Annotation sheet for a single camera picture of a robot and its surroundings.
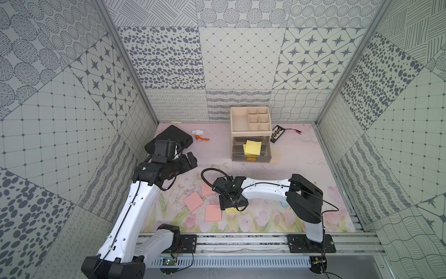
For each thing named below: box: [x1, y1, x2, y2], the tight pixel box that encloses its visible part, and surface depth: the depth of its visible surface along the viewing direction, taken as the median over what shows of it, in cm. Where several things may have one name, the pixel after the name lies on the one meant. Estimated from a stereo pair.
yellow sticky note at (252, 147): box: [242, 140, 262, 156], surface depth 88 cm
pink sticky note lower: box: [204, 204, 222, 222], surface depth 84 cm
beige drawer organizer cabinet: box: [229, 106, 272, 160], surface depth 89 cm
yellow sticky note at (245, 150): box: [242, 143, 249, 157], surface depth 87 cm
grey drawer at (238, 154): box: [231, 136, 272, 164], surface depth 88 cm
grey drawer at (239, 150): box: [232, 144, 271, 156], surface depth 88 cm
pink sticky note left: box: [183, 191, 204, 213], surface depth 88 cm
